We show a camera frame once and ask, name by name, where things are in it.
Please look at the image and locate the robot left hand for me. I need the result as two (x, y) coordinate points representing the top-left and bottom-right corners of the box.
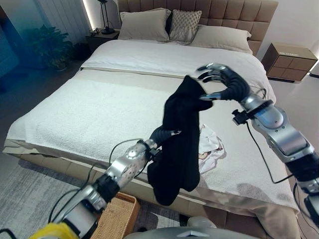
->
(150, 125), (182, 144)

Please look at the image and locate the patterned decorative pillow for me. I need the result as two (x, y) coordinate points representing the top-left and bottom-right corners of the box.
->
(168, 9), (203, 42)

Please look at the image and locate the green potted plant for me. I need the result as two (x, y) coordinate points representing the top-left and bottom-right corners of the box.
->
(23, 24), (75, 72)

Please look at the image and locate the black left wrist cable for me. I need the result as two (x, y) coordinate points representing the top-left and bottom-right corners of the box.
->
(48, 138), (150, 225)

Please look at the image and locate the bed with tufted headboard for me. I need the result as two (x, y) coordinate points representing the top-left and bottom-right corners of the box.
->
(2, 0), (300, 239)

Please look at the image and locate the dark wooden nightstand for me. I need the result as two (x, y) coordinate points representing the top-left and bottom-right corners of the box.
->
(85, 28), (121, 54)

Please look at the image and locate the white flat pillow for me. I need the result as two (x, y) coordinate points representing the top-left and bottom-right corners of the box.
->
(188, 24), (254, 55)

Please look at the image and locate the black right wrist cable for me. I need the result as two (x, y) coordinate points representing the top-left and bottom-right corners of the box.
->
(245, 87), (295, 184)

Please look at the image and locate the brown cardboard-coloured nightstand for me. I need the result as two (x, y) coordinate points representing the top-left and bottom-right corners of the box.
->
(261, 42), (319, 83)

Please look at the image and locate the woven wicker basket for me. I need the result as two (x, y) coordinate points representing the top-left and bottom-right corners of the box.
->
(91, 191), (141, 239)

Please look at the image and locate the yellow tape wrap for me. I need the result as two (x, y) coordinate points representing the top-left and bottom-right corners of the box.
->
(29, 222), (78, 239)

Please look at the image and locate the white textured blanket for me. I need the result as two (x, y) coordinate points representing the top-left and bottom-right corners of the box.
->
(6, 68), (300, 212)

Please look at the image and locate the black table lamp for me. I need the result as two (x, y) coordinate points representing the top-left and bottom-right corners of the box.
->
(97, 0), (115, 35)

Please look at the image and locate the robot silver torso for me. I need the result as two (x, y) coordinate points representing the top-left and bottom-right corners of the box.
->
(123, 216), (265, 239)

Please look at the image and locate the black garment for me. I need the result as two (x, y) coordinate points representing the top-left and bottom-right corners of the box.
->
(147, 75), (214, 206)

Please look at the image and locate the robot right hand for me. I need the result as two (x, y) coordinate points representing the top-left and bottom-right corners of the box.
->
(196, 63), (251, 103)

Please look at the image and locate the white printed garment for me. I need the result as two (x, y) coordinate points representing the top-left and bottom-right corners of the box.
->
(198, 123), (227, 174)

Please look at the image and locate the plain beige pillow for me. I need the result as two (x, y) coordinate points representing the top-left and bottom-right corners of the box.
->
(117, 9), (172, 42)

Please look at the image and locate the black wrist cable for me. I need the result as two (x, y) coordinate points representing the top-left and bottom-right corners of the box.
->
(48, 138), (150, 225)
(245, 87), (295, 184)

